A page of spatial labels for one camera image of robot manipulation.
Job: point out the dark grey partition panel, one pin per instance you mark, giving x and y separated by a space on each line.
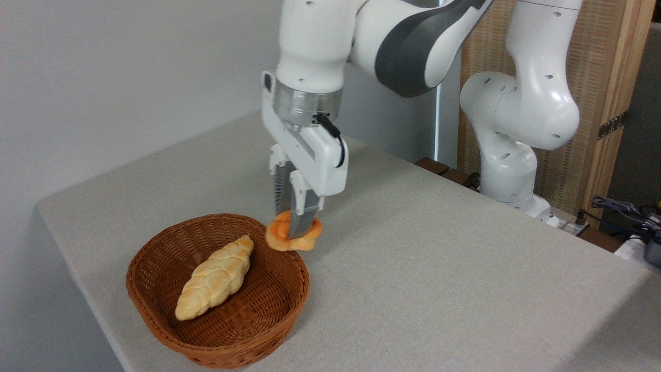
638 144

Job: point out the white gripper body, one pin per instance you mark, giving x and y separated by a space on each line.
320 165

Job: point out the dark brown wooden board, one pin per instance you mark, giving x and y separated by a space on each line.
439 169

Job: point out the brown wicker basket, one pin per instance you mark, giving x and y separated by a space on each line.
248 320

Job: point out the wooden woven folding screen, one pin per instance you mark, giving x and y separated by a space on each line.
591 57

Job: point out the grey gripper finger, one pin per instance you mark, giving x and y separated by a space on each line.
304 217
281 186

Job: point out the long braided bread loaf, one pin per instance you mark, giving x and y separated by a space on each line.
217 276

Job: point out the dark metal screen hinge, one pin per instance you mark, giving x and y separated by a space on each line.
613 125

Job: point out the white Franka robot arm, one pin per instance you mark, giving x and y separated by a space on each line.
521 103

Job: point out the round orange bread bun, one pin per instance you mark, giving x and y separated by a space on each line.
279 235

